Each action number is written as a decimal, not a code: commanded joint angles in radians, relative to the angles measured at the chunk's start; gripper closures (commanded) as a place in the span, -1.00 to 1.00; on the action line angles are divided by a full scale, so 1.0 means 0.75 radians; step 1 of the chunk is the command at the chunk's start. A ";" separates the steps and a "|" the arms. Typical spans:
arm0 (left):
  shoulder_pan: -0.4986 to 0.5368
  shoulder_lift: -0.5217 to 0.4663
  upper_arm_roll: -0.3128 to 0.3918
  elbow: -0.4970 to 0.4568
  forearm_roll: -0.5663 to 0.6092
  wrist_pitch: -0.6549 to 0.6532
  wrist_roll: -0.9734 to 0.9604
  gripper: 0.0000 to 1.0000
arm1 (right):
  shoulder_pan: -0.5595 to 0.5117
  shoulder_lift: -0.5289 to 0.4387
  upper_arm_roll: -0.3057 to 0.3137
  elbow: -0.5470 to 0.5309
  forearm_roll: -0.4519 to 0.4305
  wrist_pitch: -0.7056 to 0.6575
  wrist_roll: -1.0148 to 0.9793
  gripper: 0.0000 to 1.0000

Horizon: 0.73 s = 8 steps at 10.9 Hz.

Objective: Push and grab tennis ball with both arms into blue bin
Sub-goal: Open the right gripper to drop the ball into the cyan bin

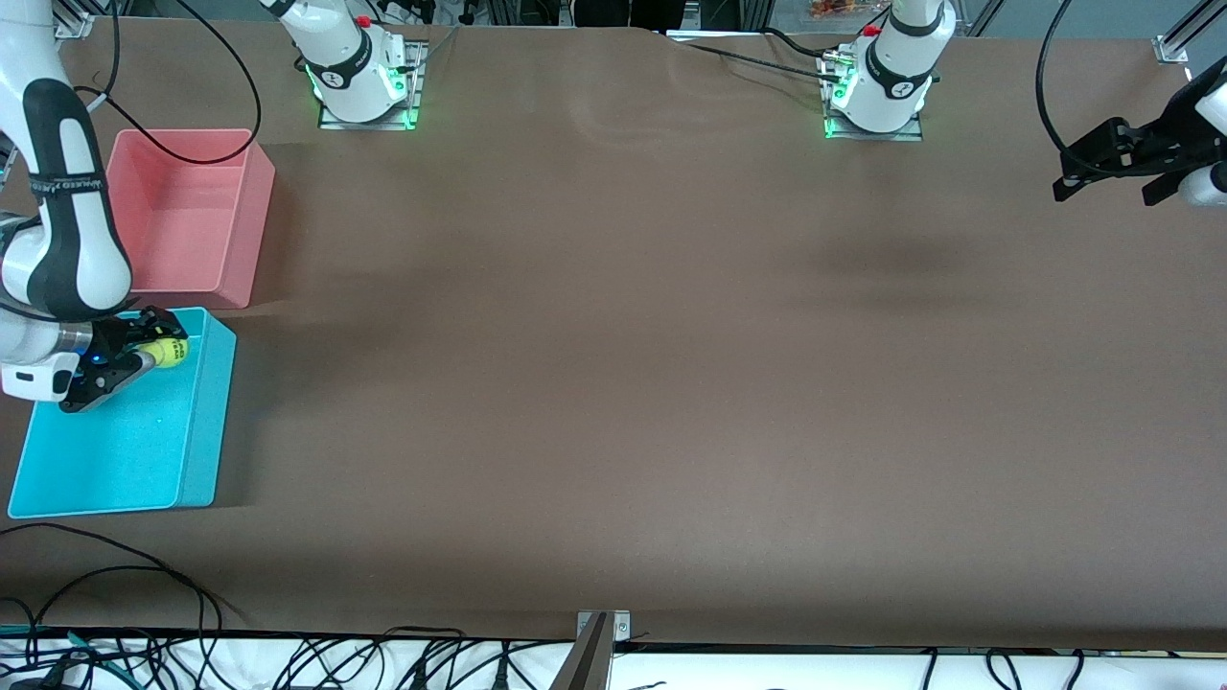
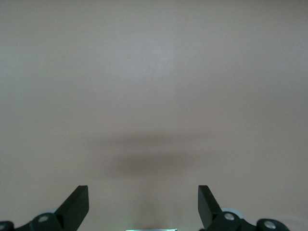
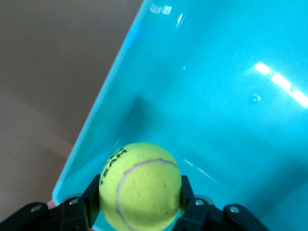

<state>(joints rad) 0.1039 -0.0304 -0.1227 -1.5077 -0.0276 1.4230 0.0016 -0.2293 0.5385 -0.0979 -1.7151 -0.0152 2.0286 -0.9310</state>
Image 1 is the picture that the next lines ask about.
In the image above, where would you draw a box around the aluminium frame with bracket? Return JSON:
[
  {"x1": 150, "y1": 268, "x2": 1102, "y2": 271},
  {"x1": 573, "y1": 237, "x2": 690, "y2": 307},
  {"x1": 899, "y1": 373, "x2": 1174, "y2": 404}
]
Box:
[{"x1": 50, "y1": 0, "x2": 97, "y2": 41}]

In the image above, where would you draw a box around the pink plastic bin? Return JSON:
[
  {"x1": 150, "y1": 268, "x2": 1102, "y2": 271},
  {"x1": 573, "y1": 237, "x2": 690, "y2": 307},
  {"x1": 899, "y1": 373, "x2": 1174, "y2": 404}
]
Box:
[{"x1": 104, "y1": 127, "x2": 277, "y2": 311}]

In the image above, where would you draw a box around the small metal edge bracket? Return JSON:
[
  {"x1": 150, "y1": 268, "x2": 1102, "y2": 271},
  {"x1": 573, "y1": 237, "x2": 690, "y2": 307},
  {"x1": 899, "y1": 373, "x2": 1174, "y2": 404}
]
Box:
[{"x1": 575, "y1": 609, "x2": 633, "y2": 642}]

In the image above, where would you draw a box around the teal cable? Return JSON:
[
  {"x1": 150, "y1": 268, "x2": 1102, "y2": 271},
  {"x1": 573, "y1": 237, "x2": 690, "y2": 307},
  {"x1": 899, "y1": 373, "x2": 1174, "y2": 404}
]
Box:
[{"x1": 0, "y1": 625, "x2": 130, "y2": 683}]

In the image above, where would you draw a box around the black base power cable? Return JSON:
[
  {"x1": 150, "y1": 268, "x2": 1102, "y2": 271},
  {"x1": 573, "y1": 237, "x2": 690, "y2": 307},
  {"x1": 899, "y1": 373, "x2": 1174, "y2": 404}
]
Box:
[
  {"x1": 683, "y1": 41, "x2": 840, "y2": 82},
  {"x1": 762, "y1": 27, "x2": 846, "y2": 60}
]

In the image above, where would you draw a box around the thin grey cable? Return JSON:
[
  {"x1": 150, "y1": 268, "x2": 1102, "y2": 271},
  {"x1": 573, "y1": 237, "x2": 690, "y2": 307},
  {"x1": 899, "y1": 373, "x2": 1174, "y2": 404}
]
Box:
[{"x1": 407, "y1": 24, "x2": 463, "y2": 78}]

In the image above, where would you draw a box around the grey metal post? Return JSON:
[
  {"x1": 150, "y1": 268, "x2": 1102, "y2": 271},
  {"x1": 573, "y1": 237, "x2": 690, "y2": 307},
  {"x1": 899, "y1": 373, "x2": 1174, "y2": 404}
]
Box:
[{"x1": 548, "y1": 613, "x2": 614, "y2": 690}]

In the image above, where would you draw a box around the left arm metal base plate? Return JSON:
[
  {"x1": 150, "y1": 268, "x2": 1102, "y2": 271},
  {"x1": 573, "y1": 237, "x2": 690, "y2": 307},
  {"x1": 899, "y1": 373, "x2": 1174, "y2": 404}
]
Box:
[{"x1": 821, "y1": 53, "x2": 926, "y2": 143}]

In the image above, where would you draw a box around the aluminium frame corner profile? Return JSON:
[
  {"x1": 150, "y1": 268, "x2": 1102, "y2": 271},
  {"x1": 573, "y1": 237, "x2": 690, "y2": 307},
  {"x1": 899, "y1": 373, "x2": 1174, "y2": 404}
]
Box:
[{"x1": 1153, "y1": 0, "x2": 1227, "y2": 66}]

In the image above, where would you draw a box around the long black table cable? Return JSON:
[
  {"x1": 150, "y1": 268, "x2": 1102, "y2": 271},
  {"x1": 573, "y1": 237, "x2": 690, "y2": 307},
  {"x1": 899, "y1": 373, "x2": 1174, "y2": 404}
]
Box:
[
  {"x1": 0, "y1": 521, "x2": 223, "y2": 633},
  {"x1": 0, "y1": 565, "x2": 245, "y2": 633}
]

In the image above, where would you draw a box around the blue plastic bin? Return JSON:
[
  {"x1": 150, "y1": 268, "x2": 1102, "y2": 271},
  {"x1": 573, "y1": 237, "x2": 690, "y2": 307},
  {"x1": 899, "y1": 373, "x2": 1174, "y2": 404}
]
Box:
[{"x1": 7, "y1": 306, "x2": 238, "y2": 520}]

